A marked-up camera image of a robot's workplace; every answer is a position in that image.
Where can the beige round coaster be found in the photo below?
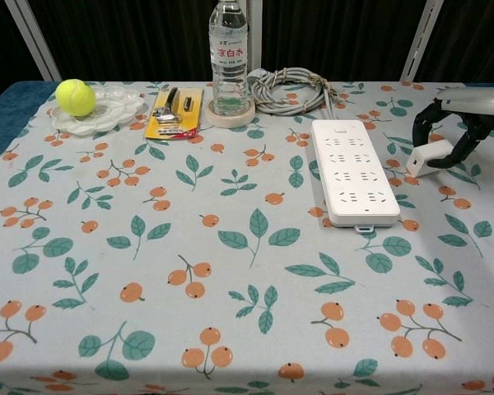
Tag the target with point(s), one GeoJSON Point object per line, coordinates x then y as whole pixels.
{"type": "Point", "coordinates": [230, 120]}

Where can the razor in yellow package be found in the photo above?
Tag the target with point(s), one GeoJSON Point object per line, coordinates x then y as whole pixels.
{"type": "Point", "coordinates": [164, 129]}

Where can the black pleated curtain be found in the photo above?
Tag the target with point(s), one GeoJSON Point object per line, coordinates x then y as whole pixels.
{"type": "Point", "coordinates": [140, 37]}

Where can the clear plastic water bottle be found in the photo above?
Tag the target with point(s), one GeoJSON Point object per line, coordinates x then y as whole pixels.
{"type": "Point", "coordinates": [228, 61]}

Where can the blue table cover cloth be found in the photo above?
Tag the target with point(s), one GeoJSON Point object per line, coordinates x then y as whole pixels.
{"type": "Point", "coordinates": [12, 103]}

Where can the yellow tennis ball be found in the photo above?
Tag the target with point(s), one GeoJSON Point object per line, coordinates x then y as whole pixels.
{"type": "Point", "coordinates": [75, 97]}

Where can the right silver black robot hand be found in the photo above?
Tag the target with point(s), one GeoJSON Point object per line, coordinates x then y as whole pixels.
{"type": "Point", "coordinates": [477, 100]}

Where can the white power strip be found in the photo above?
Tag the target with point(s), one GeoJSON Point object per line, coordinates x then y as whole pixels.
{"type": "Point", "coordinates": [356, 173]}

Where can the floral patterned tablecloth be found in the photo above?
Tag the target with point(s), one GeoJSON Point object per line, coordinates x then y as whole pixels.
{"type": "Point", "coordinates": [230, 267]}

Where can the white flower-shaped palette dish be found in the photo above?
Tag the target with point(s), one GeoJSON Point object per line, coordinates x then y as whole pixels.
{"type": "Point", "coordinates": [115, 105]}

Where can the white metal frame post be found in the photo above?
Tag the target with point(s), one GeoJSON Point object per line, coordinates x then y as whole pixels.
{"type": "Point", "coordinates": [254, 33]}
{"type": "Point", "coordinates": [37, 41]}
{"type": "Point", "coordinates": [422, 41]}

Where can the white cube charger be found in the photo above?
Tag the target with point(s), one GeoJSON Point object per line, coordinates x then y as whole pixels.
{"type": "Point", "coordinates": [430, 158]}

